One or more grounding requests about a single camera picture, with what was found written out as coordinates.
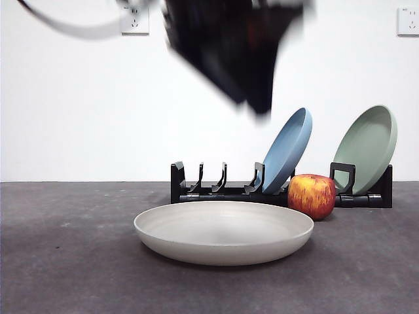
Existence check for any red and yellow apple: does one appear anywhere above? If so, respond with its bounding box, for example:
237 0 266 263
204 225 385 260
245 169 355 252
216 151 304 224
287 173 337 222

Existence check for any white wall socket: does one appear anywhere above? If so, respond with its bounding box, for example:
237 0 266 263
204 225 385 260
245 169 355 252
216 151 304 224
120 5 151 36
397 7 419 37

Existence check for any black plate rack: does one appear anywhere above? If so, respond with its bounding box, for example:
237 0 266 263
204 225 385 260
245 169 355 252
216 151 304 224
170 160 393 209

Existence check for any pale yellow round plate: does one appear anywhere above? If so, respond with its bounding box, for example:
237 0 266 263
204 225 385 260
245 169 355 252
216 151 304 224
133 200 315 267

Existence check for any grey robot arm cable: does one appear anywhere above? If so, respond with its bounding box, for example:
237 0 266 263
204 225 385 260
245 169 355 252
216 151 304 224
16 0 124 42

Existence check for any green round plate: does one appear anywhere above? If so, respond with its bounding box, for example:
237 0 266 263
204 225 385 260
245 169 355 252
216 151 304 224
333 104 399 196

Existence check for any blue round plate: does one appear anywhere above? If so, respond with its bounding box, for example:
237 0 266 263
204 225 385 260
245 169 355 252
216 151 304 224
261 107 314 194

